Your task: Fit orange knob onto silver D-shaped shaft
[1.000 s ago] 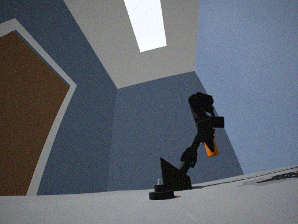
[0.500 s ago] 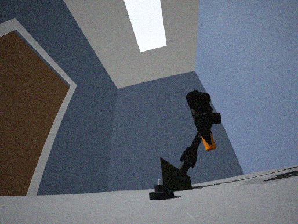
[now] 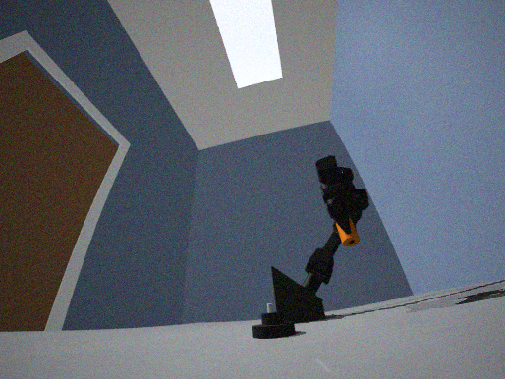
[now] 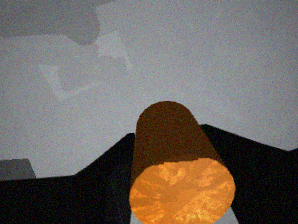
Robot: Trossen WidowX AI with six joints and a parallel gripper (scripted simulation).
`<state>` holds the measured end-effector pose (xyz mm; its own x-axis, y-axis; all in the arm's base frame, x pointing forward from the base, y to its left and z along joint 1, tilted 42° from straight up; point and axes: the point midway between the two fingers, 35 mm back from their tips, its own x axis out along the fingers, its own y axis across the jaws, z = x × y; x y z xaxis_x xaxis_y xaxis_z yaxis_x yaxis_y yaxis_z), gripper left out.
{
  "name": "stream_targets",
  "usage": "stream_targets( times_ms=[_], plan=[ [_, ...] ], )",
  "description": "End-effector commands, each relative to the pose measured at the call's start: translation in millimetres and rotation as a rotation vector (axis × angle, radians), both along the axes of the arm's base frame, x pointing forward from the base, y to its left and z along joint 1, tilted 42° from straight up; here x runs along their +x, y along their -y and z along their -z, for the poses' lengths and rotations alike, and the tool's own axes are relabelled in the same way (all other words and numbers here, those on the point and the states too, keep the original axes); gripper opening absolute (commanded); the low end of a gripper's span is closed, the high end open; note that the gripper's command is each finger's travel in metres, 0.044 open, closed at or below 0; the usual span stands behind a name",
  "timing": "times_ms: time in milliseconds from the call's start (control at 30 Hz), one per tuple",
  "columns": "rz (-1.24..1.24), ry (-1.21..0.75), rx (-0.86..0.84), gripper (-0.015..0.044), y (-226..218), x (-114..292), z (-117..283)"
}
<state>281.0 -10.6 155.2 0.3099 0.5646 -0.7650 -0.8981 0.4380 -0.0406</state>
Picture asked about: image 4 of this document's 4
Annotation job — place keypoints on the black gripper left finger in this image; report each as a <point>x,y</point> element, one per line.
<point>99,194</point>

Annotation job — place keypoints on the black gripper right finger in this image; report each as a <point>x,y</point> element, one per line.
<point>265,177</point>

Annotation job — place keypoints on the orange knob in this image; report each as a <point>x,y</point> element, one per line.
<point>177,175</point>

